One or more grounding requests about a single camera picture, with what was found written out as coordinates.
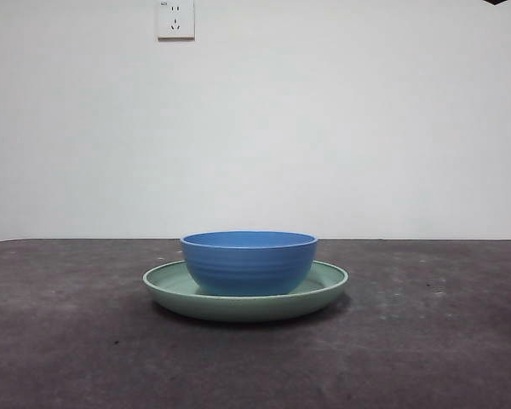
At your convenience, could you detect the white wall socket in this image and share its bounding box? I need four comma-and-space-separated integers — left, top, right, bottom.
157, 0, 196, 43

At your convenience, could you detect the green shallow plate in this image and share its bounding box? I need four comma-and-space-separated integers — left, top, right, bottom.
142, 259, 350, 322

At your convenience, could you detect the blue ribbed bowl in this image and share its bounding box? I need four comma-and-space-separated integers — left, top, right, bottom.
179, 230, 319, 296

